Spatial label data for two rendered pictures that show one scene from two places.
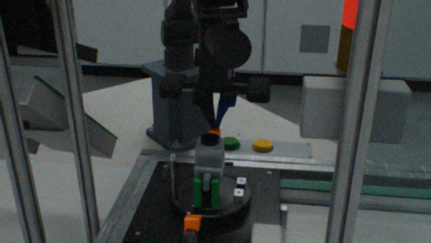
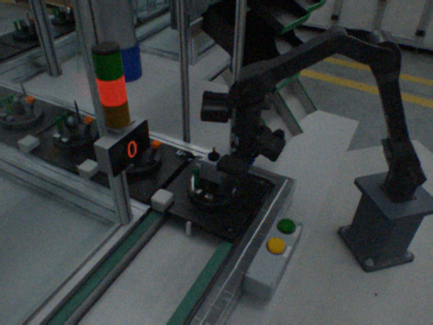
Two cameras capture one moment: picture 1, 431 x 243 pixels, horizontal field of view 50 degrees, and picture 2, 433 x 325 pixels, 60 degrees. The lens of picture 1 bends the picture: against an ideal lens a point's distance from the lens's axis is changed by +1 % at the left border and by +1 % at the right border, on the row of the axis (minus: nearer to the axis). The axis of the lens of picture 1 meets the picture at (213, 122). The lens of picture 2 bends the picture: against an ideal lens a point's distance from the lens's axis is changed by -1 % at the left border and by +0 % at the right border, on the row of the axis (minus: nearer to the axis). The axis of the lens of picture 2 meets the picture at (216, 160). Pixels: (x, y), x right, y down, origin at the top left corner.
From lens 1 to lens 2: 1.18 m
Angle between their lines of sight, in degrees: 88
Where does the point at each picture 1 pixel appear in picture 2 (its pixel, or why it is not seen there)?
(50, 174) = (323, 165)
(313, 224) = (186, 255)
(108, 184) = (302, 188)
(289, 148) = (267, 265)
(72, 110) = not seen: hidden behind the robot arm
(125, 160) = (335, 201)
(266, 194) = (205, 217)
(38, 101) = (227, 79)
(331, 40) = not seen: outside the picture
